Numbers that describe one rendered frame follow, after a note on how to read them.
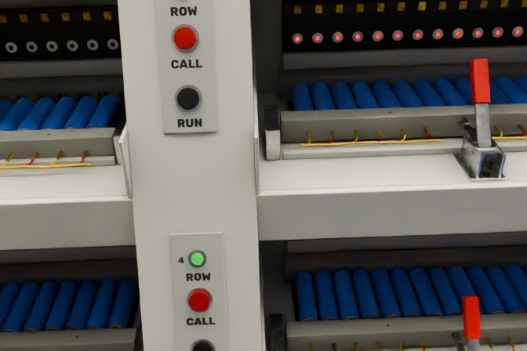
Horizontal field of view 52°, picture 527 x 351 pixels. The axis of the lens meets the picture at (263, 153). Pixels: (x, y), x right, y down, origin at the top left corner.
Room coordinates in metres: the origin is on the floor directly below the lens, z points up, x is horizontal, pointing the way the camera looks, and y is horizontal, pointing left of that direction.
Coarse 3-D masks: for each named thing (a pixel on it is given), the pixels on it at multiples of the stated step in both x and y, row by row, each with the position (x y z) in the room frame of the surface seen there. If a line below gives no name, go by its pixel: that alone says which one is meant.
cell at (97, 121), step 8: (104, 96) 0.53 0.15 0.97; (112, 96) 0.53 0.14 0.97; (104, 104) 0.51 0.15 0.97; (112, 104) 0.52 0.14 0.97; (96, 112) 0.50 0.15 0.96; (104, 112) 0.50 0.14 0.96; (112, 112) 0.51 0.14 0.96; (96, 120) 0.48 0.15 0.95; (104, 120) 0.49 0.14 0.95; (112, 120) 0.51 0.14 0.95
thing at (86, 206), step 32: (0, 64) 0.56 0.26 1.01; (32, 64) 0.57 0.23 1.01; (64, 64) 0.57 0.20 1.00; (96, 64) 0.57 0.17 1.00; (128, 160) 0.40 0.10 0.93; (0, 192) 0.42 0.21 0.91; (32, 192) 0.41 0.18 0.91; (64, 192) 0.41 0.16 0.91; (96, 192) 0.41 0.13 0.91; (128, 192) 0.40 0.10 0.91; (0, 224) 0.41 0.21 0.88; (32, 224) 0.41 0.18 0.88; (64, 224) 0.41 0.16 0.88; (96, 224) 0.41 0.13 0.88; (128, 224) 0.41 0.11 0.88
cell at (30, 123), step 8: (40, 104) 0.52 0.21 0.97; (48, 104) 0.52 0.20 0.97; (32, 112) 0.50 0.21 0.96; (40, 112) 0.50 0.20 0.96; (48, 112) 0.51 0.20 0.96; (24, 120) 0.49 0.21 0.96; (32, 120) 0.49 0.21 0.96; (40, 120) 0.50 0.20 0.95; (16, 128) 0.48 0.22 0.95; (24, 128) 0.47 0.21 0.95; (32, 128) 0.48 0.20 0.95
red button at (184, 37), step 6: (180, 30) 0.40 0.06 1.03; (186, 30) 0.40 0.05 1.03; (174, 36) 0.40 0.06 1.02; (180, 36) 0.40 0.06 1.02; (186, 36) 0.40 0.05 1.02; (192, 36) 0.40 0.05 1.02; (180, 42) 0.40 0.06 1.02; (186, 42) 0.40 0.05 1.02; (192, 42) 0.40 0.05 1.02; (180, 48) 0.40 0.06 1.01; (186, 48) 0.40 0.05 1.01
